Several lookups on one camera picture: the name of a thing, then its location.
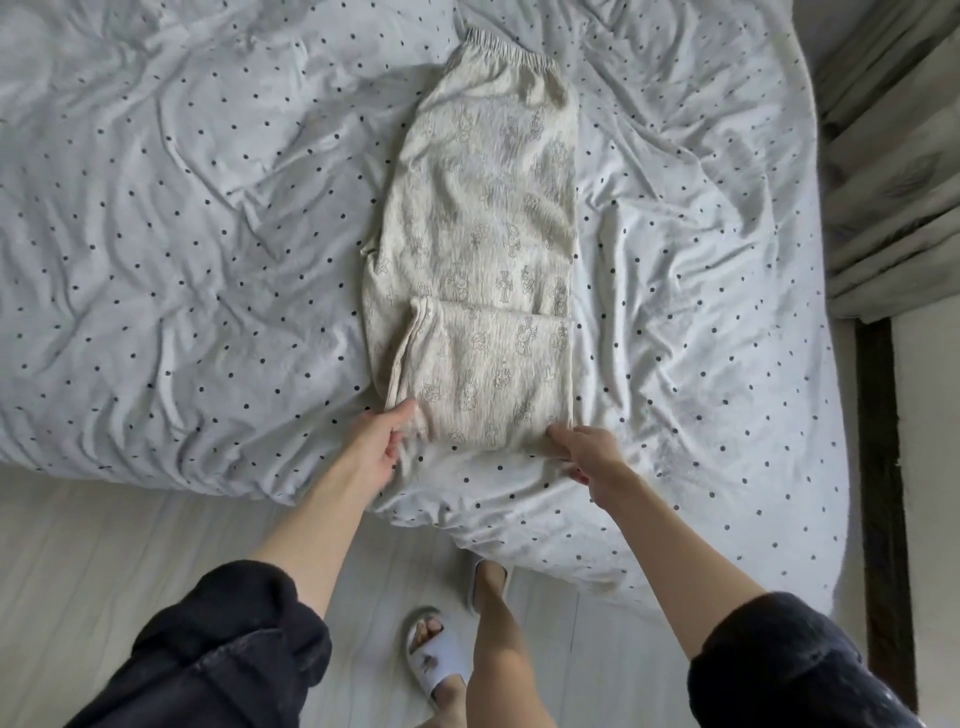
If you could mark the person's left hand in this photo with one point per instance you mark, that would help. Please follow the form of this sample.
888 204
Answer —
375 443

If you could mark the person's right hand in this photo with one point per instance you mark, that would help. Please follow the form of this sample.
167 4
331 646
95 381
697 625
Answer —
593 458

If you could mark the beige textured pajama pants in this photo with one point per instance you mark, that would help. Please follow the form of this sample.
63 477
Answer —
473 255

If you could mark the person's left forearm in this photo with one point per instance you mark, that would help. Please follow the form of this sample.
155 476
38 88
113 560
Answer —
323 533

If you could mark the person's right forearm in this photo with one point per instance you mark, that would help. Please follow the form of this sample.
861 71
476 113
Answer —
675 563

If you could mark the person's lower leg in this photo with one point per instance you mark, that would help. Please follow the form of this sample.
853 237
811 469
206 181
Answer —
447 705
503 660

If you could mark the person's black left sleeve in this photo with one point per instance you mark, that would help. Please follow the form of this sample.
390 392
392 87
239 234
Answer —
218 653

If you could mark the person's black sleeve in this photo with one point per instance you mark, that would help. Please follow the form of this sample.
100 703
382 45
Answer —
795 668
218 653

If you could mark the person's black right sleeve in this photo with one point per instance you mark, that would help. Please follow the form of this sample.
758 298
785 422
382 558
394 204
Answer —
795 668

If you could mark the white dotted bed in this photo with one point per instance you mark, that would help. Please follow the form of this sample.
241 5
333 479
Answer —
180 225

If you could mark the white slipper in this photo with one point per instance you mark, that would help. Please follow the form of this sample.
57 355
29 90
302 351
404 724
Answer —
488 578
432 645

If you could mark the striped beige curtain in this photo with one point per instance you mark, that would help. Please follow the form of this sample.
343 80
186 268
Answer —
893 150

